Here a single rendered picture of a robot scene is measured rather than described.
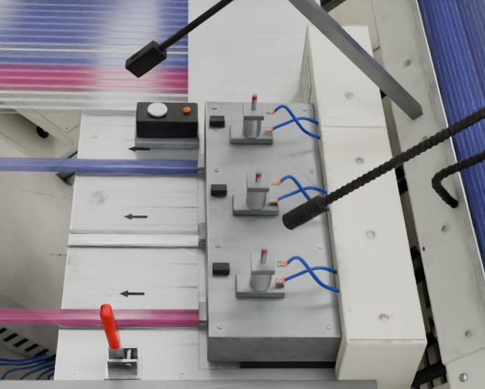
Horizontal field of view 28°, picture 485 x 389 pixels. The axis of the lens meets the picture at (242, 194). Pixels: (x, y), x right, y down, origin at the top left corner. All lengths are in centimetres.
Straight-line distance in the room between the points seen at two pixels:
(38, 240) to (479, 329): 90
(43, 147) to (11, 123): 12
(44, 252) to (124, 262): 57
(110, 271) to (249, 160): 20
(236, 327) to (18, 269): 68
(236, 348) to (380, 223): 21
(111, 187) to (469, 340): 47
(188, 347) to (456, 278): 29
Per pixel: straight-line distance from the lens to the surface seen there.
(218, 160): 112
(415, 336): 98
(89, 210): 115
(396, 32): 127
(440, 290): 101
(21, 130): 281
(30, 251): 164
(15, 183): 169
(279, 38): 138
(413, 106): 114
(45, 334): 152
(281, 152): 114
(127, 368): 101
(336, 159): 111
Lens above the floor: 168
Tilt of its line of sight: 28 degrees down
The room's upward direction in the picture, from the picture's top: 59 degrees clockwise
